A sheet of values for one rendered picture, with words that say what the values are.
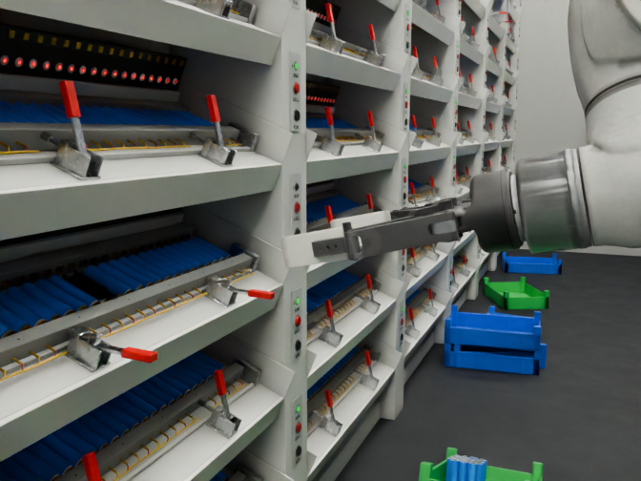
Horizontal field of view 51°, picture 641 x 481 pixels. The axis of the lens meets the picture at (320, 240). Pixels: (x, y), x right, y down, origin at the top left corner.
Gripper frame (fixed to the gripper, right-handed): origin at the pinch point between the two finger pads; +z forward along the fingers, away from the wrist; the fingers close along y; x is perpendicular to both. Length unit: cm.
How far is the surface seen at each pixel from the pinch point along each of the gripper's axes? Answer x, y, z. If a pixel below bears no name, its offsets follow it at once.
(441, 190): -4, 170, 23
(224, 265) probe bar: -3.2, 20.0, 24.2
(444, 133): 15, 170, 18
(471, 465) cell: -56, 65, 4
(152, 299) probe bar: -3.9, 1.8, 24.1
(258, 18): 32.2, 30.1, 15.7
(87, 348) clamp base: -5.8, -13.3, 21.4
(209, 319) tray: -8.4, 8.0, 20.8
